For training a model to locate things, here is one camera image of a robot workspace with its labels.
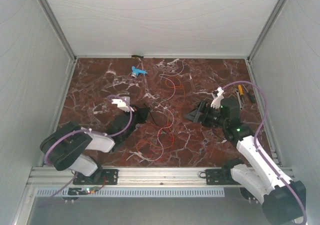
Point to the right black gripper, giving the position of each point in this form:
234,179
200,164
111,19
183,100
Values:
195,115

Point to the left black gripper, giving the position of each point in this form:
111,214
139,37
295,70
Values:
142,114

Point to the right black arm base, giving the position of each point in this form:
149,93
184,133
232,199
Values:
215,177

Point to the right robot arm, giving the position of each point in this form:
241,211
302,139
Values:
282,199

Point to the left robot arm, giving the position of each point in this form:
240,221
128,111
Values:
64,148

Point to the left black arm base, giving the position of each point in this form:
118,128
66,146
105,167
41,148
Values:
99,177

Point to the blue connector plug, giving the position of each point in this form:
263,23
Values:
136,72

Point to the silver wrench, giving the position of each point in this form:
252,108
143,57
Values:
239,99

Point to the black yellow edge clip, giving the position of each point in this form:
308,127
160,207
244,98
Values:
137,57

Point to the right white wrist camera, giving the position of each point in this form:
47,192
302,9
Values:
217,97

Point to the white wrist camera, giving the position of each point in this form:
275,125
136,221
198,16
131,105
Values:
217,97
121,103

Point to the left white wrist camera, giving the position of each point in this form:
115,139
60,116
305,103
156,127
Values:
121,103

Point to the yellow handled screwdriver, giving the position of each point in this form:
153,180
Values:
240,90

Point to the black handled screwdriver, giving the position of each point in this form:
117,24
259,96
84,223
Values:
251,97

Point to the slotted grey cable duct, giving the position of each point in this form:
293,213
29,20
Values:
146,192

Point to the aluminium front rail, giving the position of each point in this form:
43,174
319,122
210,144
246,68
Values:
127,177

